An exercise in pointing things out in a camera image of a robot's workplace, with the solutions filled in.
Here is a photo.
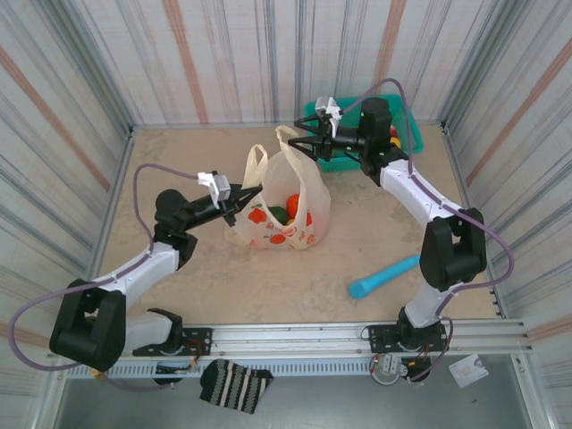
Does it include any teal plastic mesh basket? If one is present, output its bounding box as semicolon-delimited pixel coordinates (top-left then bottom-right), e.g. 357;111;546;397
304;94;425;174

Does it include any cream plastic bag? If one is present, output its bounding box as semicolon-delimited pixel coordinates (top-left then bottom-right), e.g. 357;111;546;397
224;124;332;252

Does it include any teal plastic tube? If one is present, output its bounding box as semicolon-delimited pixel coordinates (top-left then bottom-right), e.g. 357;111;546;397
348;254;424;300

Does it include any black striped sock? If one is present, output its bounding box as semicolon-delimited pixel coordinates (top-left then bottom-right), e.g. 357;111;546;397
198;358;274;415

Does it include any round coil with white connectors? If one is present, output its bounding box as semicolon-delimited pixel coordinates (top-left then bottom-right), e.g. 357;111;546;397
370;352;404;386

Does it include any grey metal shelf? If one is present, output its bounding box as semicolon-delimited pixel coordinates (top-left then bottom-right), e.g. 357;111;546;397
35;355;559;429

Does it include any white card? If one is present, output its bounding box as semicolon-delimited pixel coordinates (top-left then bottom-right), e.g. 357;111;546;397
448;354;488;389

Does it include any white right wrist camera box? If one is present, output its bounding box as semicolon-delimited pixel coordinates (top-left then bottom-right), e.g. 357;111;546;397
314;96;343;124

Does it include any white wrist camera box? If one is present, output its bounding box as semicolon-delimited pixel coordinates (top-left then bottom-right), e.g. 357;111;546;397
314;96;343;124
196;170;231;208

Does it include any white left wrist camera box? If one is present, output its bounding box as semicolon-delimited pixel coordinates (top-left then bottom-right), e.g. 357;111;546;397
196;170;231;208

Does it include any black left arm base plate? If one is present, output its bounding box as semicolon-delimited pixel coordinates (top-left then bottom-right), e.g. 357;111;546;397
181;327;214;357

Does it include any aluminium mounting rail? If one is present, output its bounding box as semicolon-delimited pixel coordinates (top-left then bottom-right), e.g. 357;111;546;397
53;317;533;358

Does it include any grey slotted cable duct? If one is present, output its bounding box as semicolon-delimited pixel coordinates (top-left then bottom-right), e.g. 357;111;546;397
66;359;381;379

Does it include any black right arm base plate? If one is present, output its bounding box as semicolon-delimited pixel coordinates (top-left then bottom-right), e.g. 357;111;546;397
366;324;449;357

